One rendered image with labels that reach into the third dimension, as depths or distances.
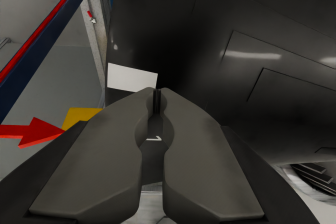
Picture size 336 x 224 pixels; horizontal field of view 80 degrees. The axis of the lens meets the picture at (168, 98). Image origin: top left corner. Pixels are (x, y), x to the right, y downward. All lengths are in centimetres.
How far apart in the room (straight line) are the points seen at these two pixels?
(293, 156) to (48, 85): 124
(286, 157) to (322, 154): 3
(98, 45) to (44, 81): 88
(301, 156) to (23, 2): 158
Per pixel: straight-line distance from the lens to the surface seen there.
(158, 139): 16
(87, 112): 45
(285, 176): 40
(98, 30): 48
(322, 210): 51
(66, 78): 133
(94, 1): 45
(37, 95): 128
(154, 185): 88
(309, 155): 22
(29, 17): 166
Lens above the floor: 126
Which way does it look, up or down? 42 degrees down
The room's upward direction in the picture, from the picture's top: 180 degrees clockwise
